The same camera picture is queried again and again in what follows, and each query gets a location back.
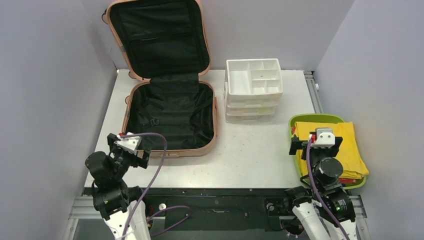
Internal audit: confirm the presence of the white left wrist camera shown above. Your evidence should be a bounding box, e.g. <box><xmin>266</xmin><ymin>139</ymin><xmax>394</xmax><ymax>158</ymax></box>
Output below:
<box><xmin>114</xmin><ymin>132</ymin><xmax>142</xmax><ymax>155</ymax></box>

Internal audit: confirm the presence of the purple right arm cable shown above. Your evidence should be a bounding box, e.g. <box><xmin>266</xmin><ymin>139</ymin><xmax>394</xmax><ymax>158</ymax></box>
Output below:
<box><xmin>281</xmin><ymin>138</ymin><xmax>352</xmax><ymax>240</ymax></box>

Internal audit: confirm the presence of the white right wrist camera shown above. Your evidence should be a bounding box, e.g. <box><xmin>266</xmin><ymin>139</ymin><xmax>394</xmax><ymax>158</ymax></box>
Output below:
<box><xmin>309</xmin><ymin>127</ymin><xmax>336</xmax><ymax>148</ymax></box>

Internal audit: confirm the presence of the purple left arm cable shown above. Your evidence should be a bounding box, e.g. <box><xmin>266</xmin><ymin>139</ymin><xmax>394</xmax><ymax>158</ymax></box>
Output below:
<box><xmin>120</xmin><ymin>132</ymin><xmax>192</xmax><ymax>240</ymax></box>

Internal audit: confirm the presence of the red garment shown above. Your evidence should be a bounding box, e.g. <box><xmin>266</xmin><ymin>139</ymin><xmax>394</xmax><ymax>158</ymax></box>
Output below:
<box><xmin>338</xmin><ymin>177</ymin><xmax>357</xmax><ymax>185</ymax></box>

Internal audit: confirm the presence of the pink hard-shell suitcase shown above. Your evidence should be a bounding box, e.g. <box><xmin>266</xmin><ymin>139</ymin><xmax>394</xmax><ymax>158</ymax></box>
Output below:
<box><xmin>102</xmin><ymin>0</ymin><xmax>219</xmax><ymax>157</ymax></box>

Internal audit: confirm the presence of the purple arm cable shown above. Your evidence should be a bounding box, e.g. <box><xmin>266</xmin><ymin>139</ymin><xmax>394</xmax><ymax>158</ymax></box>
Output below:
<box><xmin>120</xmin><ymin>132</ymin><xmax>192</xmax><ymax>240</ymax></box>
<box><xmin>281</xmin><ymin>138</ymin><xmax>352</xmax><ymax>240</ymax></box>

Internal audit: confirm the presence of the white drawer organizer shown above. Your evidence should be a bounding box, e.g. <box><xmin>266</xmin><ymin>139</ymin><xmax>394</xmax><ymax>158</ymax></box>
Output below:
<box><xmin>223</xmin><ymin>58</ymin><xmax>283</xmax><ymax>124</ymax></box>

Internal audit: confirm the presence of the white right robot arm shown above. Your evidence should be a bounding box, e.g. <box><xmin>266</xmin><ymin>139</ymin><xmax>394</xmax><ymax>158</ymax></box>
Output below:
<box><xmin>282</xmin><ymin>131</ymin><xmax>358</xmax><ymax>240</ymax></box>

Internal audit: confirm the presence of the yellow packet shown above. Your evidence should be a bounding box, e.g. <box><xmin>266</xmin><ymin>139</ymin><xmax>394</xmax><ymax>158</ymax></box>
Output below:
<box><xmin>294</xmin><ymin>121</ymin><xmax>369</xmax><ymax>180</ymax></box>

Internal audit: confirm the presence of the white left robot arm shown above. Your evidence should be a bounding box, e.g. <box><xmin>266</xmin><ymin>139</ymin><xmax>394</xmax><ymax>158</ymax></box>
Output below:
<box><xmin>85</xmin><ymin>133</ymin><xmax>151</xmax><ymax>240</ymax></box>

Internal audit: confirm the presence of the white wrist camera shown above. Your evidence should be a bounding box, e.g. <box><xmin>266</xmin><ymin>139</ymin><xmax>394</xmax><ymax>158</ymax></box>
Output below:
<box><xmin>114</xmin><ymin>132</ymin><xmax>142</xmax><ymax>155</ymax></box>
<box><xmin>309</xmin><ymin>127</ymin><xmax>336</xmax><ymax>148</ymax></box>

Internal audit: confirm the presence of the green plastic tray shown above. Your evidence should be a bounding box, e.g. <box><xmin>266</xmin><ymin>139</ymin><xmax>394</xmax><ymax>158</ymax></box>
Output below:
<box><xmin>288</xmin><ymin>113</ymin><xmax>368</xmax><ymax>190</ymax></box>

